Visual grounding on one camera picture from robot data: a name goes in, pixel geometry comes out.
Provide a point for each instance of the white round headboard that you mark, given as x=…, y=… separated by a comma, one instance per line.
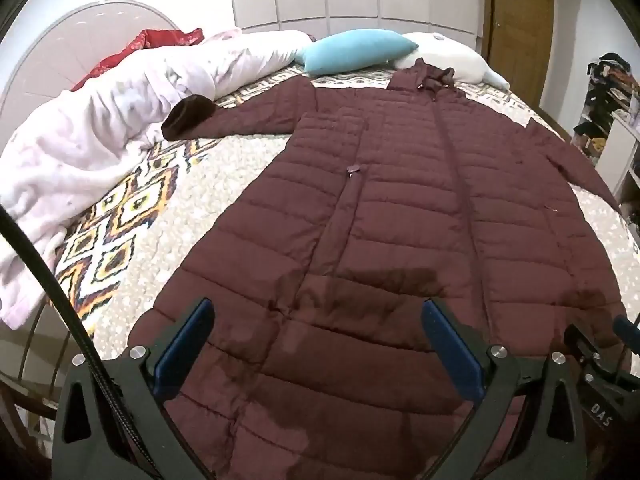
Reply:
x=75, y=45

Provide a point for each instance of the wooden door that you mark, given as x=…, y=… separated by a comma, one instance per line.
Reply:
x=520, y=20

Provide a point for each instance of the teal pillow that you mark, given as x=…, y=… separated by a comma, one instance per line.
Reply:
x=350, y=50

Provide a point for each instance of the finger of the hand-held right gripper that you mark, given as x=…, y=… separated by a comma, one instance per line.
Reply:
x=625, y=327
x=582, y=341

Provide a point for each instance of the red cloth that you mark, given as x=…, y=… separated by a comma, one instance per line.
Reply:
x=150, y=42

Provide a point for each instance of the pale pink fluffy comforter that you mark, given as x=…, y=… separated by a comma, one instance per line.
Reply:
x=100, y=125

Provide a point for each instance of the geometric patterned blanket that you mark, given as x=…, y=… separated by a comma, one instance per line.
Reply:
x=125, y=220

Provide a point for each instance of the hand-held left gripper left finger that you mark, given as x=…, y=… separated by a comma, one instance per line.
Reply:
x=186, y=342

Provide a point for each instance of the white plush pillow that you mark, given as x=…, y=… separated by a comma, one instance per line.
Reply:
x=465, y=60

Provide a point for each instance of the beige dotted quilt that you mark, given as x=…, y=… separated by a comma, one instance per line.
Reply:
x=210, y=200

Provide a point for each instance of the cluttered white shelf unit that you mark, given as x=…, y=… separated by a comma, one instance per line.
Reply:
x=607, y=110

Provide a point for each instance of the maroon quilted puffer coat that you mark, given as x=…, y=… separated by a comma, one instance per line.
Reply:
x=400, y=185

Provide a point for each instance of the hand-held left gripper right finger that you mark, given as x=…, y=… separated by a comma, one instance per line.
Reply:
x=449, y=350

